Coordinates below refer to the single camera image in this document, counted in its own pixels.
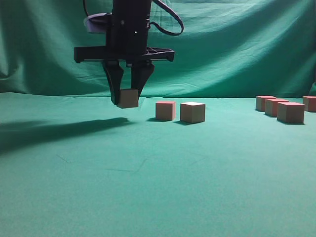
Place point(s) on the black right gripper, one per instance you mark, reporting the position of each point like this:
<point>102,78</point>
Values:
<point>125,42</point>

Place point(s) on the pink cube placed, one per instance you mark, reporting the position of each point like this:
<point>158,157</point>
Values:
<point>128,98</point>

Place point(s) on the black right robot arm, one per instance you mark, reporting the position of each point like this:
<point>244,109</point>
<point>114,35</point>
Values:
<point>131,11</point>

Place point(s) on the green cloth backdrop and cover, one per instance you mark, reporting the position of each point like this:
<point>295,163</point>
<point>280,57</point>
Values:
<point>74,165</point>

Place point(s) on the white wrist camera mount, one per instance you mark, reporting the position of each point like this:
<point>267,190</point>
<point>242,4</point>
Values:
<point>98,23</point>

